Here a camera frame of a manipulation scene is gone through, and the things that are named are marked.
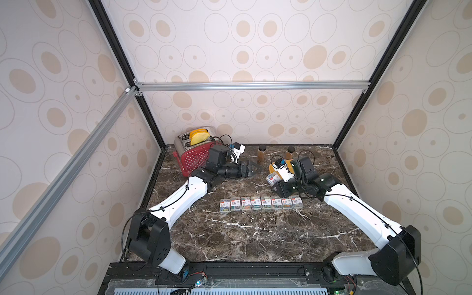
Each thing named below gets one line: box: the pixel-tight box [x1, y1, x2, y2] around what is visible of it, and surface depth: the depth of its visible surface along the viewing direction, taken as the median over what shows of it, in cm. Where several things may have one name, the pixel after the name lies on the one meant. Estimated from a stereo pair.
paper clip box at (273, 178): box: [265, 171, 281, 187], surface depth 79 cm
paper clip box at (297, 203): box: [291, 197, 305, 210], surface depth 94 cm
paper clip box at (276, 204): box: [271, 198, 283, 210], surface depth 94 cm
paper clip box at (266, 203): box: [261, 196, 272, 210], surface depth 94 cm
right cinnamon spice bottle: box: [285, 146, 295, 160], surface depth 108 cm
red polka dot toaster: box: [172, 130, 219, 177], surface depth 99 cm
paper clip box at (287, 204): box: [281, 198, 293, 210], surface depth 94 cm
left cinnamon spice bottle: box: [257, 145, 267, 165], surface depth 109 cm
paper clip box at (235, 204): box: [230, 196, 241, 211], surface depth 94 cm
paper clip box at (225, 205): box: [219, 198, 231, 213], surface depth 93 cm
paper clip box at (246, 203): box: [240, 196, 252, 211], surface depth 94 cm
